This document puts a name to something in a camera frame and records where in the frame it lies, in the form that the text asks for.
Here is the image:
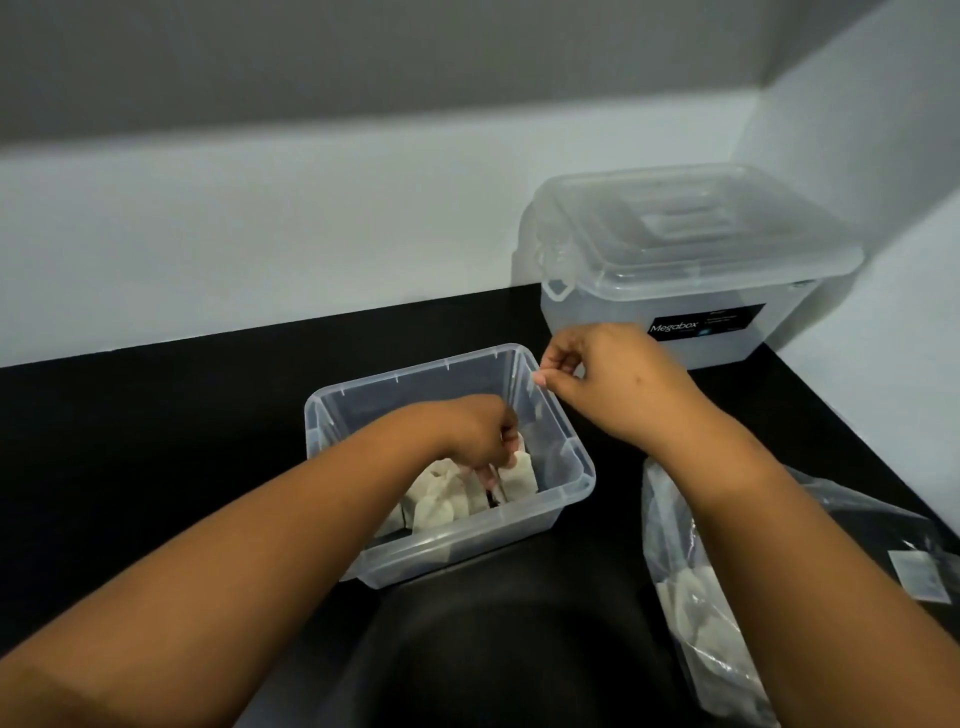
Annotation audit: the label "person's right hand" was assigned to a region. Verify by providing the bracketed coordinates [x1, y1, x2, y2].
[533, 323, 710, 451]

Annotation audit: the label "translucent lid with handle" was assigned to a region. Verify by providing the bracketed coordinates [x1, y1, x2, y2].
[512, 163, 865, 301]

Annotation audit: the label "group of white paper pouches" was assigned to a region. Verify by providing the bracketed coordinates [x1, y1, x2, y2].
[374, 449, 538, 538]

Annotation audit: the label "person's left hand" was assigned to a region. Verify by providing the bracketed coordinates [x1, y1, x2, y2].
[438, 395, 524, 470]

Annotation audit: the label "large translucent storage container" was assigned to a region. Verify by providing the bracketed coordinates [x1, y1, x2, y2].
[539, 277, 815, 371]

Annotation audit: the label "person's left forearm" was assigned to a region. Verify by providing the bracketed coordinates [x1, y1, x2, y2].
[0, 404, 459, 728]

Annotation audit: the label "person's right forearm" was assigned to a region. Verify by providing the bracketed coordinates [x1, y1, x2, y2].
[652, 404, 960, 728]

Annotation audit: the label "white blocks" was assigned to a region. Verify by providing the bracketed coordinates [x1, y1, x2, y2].
[656, 562, 774, 721]

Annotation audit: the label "clear plastic bag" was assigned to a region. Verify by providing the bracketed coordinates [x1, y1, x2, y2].
[641, 458, 960, 728]

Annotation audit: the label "small clear bin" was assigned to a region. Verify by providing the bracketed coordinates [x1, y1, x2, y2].
[303, 343, 598, 590]

